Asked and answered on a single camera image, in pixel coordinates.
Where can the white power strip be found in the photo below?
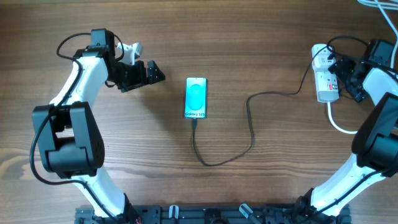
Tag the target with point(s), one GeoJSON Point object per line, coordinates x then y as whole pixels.
{"type": "Point", "coordinates": [326, 83]}

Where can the Galaxy S25 smartphone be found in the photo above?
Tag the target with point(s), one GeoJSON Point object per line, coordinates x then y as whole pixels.
{"type": "Point", "coordinates": [195, 98]}

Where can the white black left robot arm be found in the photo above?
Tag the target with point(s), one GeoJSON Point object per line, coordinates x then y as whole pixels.
{"type": "Point", "coordinates": [68, 147]}

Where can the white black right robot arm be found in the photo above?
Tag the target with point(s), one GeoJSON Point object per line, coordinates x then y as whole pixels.
{"type": "Point", "coordinates": [374, 148]}

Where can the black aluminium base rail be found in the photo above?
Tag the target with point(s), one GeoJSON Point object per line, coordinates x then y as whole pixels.
{"type": "Point", "coordinates": [269, 214]}

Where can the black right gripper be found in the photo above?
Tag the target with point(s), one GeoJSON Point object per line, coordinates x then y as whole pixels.
{"type": "Point", "coordinates": [357, 93]}

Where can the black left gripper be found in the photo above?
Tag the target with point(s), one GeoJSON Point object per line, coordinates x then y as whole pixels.
{"type": "Point", "coordinates": [139, 79]}

